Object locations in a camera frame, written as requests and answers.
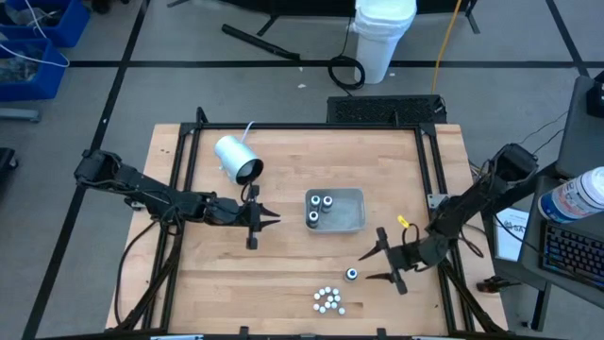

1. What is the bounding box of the blue storage bin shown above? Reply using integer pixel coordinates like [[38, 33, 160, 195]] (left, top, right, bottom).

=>
[[0, 37, 70, 103], [0, 0, 92, 48]]

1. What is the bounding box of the black rod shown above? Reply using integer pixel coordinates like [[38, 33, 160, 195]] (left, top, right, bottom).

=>
[[221, 23, 301, 61]]

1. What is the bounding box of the thin black floor cable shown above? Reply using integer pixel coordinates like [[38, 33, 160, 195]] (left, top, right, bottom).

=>
[[518, 111, 567, 145], [532, 127, 566, 155]]

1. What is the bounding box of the grey plastic bin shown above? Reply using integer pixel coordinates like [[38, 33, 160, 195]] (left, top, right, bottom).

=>
[[305, 188, 366, 235]]

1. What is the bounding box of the white wipes canister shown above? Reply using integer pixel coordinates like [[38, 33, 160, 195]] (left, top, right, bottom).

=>
[[539, 165, 604, 224]]

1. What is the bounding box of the white paper sheet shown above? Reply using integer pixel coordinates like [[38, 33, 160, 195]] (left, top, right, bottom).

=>
[[494, 207, 530, 263]]

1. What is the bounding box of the coiled black cable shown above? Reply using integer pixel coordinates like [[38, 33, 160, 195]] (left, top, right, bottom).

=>
[[327, 16, 367, 91]]

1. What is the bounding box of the black floor clamp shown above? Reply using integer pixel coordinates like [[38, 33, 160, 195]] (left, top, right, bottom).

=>
[[476, 276, 520, 294]]

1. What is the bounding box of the thin white cable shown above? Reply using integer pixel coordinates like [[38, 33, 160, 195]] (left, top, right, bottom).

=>
[[0, 0, 71, 69]]

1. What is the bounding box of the black keyboard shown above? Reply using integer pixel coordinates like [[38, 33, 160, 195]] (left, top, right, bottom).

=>
[[539, 220, 604, 290]]

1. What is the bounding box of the grey flat panel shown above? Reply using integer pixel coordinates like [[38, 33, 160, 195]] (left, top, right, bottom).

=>
[[555, 75, 604, 179]]

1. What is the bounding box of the white cylindrical spotlight lamp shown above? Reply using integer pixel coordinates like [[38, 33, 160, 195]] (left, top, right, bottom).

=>
[[213, 135, 264, 187]]

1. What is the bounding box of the grey metal bar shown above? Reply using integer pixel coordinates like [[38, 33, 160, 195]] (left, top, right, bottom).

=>
[[0, 108, 42, 124]]

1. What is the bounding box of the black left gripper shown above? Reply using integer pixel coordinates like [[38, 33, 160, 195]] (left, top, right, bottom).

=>
[[217, 184, 282, 250]]

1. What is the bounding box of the hanging yellow cable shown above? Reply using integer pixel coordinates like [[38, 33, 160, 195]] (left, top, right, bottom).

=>
[[430, 0, 463, 94]]

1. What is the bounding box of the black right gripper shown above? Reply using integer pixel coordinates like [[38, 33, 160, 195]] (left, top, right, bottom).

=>
[[358, 227, 450, 297]]

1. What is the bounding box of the black perforated metal case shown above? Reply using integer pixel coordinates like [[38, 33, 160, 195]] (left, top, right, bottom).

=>
[[326, 93, 447, 126]]

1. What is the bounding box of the black device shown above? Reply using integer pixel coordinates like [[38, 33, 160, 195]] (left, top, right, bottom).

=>
[[586, 70, 604, 119]]

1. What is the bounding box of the black aluminium table frame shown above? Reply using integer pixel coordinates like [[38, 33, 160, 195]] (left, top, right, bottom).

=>
[[106, 106, 511, 340]]

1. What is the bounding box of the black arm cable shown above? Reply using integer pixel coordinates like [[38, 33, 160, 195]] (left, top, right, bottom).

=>
[[114, 219, 159, 327]]

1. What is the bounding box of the white trash can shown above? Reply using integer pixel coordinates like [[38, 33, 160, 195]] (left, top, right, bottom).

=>
[[349, 0, 419, 85]]

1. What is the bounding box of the dark grey desk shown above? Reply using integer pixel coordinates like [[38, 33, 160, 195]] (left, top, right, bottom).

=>
[[490, 160, 604, 332]]

